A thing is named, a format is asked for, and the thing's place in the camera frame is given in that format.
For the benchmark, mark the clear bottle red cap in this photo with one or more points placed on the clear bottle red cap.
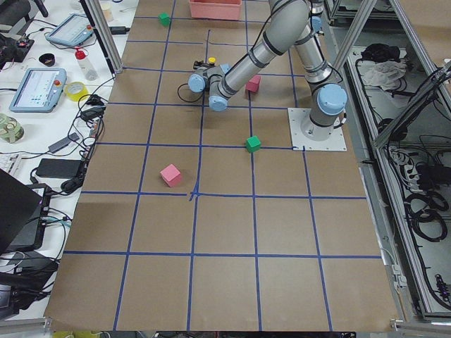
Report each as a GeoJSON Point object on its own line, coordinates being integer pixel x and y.
{"type": "Point", "coordinates": [85, 65]}

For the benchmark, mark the aluminium frame post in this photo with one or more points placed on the aluminium frame post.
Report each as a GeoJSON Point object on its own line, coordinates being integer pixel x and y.
{"type": "Point", "coordinates": [95, 16]}

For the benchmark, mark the teach pendant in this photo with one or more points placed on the teach pendant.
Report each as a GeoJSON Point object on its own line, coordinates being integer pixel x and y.
{"type": "Point", "coordinates": [39, 90]}
{"type": "Point", "coordinates": [73, 31]}

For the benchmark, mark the black laptop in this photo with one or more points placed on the black laptop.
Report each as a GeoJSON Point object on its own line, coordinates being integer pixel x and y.
{"type": "Point", "coordinates": [23, 209]}

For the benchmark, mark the black small bowl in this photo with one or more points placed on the black small bowl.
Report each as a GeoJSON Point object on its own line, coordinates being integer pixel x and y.
{"type": "Point", "coordinates": [47, 59]}

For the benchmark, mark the pink plastic bin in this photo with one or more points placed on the pink plastic bin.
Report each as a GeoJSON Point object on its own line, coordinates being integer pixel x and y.
{"type": "Point", "coordinates": [220, 10]}

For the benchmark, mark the green cube centre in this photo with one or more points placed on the green cube centre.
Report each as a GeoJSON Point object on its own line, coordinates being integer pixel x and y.
{"type": "Point", "coordinates": [253, 144]}

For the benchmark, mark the pink cube near arm base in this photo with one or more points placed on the pink cube near arm base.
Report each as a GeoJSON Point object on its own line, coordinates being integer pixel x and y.
{"type": "Point", "coordinates": [253, 84]}

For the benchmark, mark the green tape dispenser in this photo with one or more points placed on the green tape dispenser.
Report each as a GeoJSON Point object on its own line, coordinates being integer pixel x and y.
{"type": "Point", "coordinates": [11, 130]}

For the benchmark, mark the white cloth rag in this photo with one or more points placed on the white cloth rag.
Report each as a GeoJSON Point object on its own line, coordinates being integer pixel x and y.
{"type": "Point", "coordinates": [386, 75]}

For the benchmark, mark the green cube far corner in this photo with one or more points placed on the green cube far corner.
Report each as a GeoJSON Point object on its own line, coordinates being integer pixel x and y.
{"type": "Point", "coordinates": [164, 19]}

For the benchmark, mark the pink cube tilted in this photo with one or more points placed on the pink cube tilted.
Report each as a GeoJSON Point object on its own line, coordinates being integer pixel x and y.
{"type": "Point", "coordinates": [171, 175]}

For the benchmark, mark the teach pendant lower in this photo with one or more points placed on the teach pendant lower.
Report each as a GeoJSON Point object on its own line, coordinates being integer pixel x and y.
{"type": "Point", "coordinates": [39, 90]}

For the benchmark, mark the black power adapter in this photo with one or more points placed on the black power adapter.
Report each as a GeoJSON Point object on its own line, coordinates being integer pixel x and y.
{"type": "Point", "coordinates": [58, 168]}

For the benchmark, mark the teach pendant upper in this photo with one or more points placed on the teach pendant upper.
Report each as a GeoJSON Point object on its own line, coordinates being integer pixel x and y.
{"type": "Point", "coordinates": [73, 31]}

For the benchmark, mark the yellow tape roll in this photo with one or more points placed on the yellow tape roll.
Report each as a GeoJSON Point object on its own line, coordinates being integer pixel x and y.
{"type": "Point", "coordinates": [76, 91]}

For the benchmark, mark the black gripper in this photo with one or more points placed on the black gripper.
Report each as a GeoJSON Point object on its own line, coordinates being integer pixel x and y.
{"type": "Point", "coordinates": [203, 65]}

